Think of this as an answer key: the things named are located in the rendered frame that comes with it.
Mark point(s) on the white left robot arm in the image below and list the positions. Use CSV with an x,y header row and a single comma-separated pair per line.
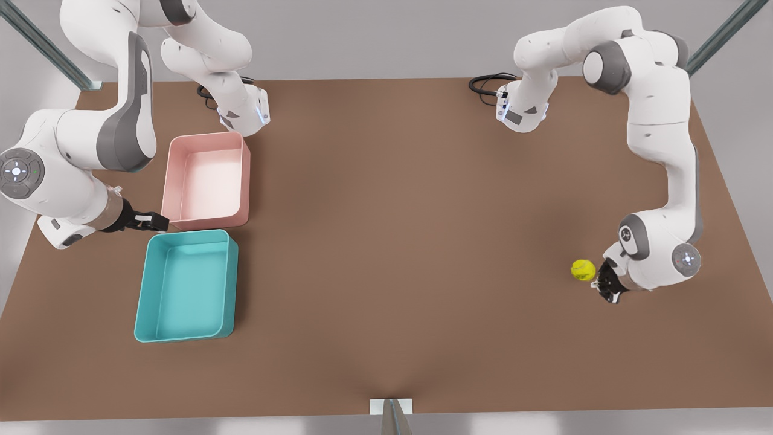
x,y
655,115

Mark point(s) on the yellow tennis ball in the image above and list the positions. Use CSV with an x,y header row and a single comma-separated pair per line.
x,y
583,269

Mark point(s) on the pink rectangular tray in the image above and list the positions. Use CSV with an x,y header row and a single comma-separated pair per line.
x,y
207,180

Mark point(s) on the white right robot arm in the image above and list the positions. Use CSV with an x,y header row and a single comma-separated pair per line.
x,y
72,139

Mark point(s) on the teal rectangular tray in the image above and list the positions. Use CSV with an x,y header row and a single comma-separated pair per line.
x,y
186,285

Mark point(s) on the silver frame post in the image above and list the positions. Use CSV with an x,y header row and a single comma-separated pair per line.
x,y
45,43
392,417
721,33

